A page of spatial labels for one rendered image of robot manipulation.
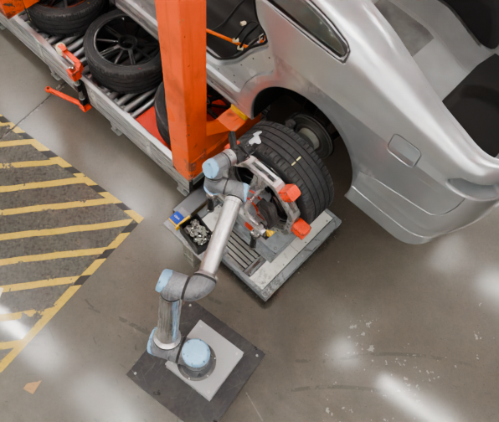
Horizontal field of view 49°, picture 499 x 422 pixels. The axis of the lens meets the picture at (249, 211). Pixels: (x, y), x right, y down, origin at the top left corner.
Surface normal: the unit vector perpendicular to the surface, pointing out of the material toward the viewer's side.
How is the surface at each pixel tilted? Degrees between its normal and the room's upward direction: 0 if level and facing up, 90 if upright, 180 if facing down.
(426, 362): 0
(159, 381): 0
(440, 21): 20
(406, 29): 2
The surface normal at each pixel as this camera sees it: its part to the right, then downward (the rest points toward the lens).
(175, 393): 0.07, -0.44
